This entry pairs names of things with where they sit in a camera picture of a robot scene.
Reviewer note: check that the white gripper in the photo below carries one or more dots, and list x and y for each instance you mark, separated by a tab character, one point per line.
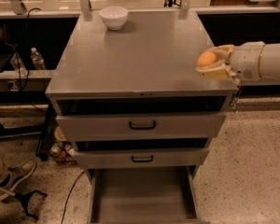
247	61

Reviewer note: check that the orange fruit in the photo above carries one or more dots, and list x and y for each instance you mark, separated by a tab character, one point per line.
206	59

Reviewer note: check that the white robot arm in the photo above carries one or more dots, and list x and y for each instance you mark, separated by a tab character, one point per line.
269	64

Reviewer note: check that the grey top drawer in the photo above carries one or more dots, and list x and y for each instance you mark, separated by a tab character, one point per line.
140	127

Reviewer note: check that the grey drawer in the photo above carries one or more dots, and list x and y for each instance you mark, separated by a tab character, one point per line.
141	158
140	127
163	195

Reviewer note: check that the grey metal drawer cabinet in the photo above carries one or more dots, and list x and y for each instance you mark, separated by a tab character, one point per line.
146	67

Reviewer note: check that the grey middle drawer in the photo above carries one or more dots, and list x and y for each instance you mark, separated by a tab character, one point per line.
141	158

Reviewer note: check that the grey bottom drawer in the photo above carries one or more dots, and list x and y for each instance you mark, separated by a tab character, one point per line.
163	195

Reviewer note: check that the white ceramic bowl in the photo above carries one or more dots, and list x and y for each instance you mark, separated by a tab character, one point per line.
114	17

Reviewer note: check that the basket of small items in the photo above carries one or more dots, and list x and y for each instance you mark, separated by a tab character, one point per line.
61	150

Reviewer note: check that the clear plastic water bottle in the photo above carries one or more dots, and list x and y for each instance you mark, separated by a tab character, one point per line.
37	59

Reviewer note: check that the black side table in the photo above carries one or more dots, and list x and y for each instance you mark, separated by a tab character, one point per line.
18	90

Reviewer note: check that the grey sneaker shoe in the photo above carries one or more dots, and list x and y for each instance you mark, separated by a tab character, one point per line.
13	176

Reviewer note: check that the black stand base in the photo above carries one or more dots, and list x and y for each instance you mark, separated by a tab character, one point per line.
24	199

